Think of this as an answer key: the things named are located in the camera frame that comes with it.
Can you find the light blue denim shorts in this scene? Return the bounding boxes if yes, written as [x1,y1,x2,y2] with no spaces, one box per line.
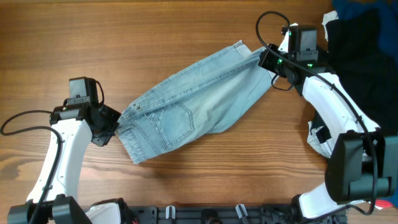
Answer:
[117,41,272,164]

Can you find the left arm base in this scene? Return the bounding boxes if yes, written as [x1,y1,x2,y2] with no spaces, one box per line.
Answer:
[85,198,127,224]

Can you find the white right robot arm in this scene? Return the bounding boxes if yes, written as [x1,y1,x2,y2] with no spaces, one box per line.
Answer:
[259,44,397,223]

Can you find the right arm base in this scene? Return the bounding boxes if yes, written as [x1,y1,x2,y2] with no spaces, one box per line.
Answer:
[289,194,346,223]

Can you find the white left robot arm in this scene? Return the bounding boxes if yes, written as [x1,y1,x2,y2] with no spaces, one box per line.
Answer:
[7,103,125,223]

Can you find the white cloth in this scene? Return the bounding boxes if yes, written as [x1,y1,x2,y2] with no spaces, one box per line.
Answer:
[322,11,338,29]

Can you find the black garment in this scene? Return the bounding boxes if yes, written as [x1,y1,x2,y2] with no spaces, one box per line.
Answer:
[320,9,397,133]

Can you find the grey patterned garment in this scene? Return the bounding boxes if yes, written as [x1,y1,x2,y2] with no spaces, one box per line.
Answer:
[307,121,335,159]

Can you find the dark blue garment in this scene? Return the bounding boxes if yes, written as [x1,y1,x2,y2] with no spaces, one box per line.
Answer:
[332,0,397,62]

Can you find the red white garment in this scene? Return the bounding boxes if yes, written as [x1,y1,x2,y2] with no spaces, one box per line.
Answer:
[375,199,393,210]

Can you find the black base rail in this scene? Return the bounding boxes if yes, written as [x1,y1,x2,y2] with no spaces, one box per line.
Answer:
[130,204,290,224]

